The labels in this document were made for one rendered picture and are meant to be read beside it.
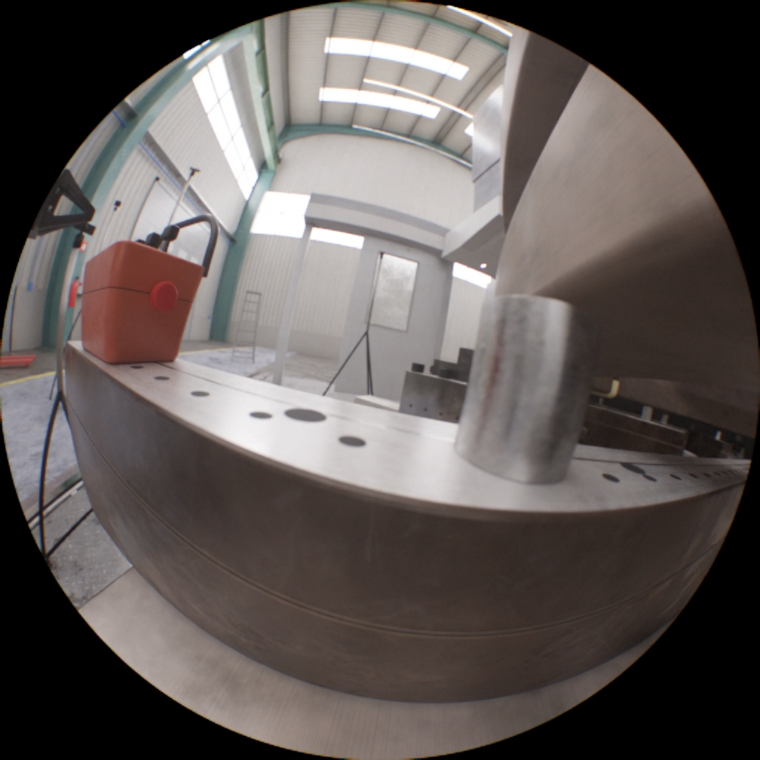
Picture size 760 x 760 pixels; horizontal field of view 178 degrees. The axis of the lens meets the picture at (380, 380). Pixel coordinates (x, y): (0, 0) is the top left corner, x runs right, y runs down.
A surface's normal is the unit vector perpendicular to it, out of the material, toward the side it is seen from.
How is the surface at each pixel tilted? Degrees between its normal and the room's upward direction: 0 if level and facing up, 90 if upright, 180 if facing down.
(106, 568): 0
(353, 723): 0
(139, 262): 97
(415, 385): 90
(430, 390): 90
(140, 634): 0
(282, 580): 90
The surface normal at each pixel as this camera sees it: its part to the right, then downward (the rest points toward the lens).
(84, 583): 0.18, -0.98
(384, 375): 0.23, 0.15
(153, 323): 0.94, 0.31
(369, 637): -0.15, 0.08
